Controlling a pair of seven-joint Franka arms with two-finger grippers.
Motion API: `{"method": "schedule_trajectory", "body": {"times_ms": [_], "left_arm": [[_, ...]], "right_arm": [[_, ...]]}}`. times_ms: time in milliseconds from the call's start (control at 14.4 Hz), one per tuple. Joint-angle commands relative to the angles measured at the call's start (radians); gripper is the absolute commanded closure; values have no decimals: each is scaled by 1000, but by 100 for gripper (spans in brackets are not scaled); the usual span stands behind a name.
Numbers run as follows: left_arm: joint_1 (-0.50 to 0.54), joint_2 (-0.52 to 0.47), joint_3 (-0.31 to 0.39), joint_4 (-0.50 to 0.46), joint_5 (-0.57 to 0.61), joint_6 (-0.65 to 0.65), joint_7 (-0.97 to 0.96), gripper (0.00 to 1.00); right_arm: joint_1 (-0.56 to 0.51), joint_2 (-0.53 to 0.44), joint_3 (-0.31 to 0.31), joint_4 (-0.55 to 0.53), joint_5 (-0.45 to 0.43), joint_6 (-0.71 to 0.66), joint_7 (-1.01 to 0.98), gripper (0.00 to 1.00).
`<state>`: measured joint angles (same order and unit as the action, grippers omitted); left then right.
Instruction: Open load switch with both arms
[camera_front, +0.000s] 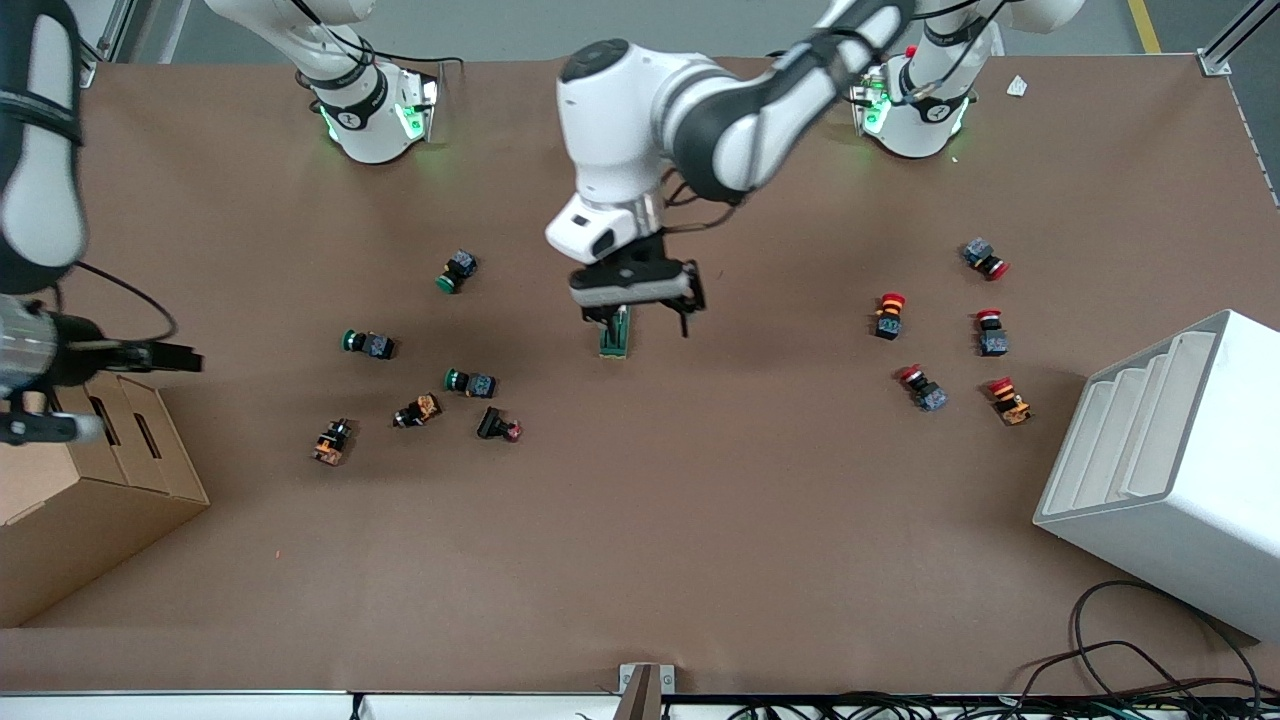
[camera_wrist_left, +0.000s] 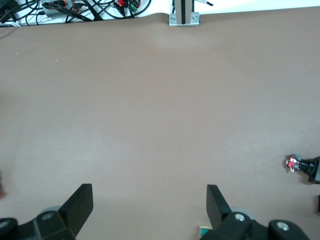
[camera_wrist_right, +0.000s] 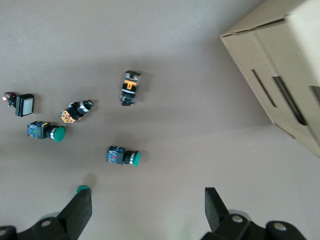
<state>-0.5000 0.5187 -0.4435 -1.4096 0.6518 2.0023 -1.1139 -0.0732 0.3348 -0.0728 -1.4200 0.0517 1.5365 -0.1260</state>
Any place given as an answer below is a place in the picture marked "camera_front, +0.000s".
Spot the black right arm base cable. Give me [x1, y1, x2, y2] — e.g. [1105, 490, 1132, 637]
[290, 0, 466, 101]

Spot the grey metal bracket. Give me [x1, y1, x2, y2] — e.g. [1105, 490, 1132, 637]
[618, 662, 676, 720]

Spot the green terminal block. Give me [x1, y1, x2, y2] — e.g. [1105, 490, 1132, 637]
[598, 305, 633, 361]

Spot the white table edge rail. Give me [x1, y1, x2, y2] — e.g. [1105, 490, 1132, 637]
[0, 688, 1280, 720]

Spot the black cable bundle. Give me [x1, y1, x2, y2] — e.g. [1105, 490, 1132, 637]
[720, 680, 1280, 720]

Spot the brown cardboard box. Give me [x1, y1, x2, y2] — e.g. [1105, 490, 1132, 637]
[0, 372, 211, 629]

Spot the black looped cable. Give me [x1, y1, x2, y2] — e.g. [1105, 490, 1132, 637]
[1068, 580, 1269, 701]

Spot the white slotted rack box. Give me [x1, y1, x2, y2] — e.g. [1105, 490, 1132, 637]
[1033, 308, 1280, 643]

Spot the aluminium frame profile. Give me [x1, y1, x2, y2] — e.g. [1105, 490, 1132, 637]
[75, 0, 136, 89]
[1198, 0, 1280, 77]

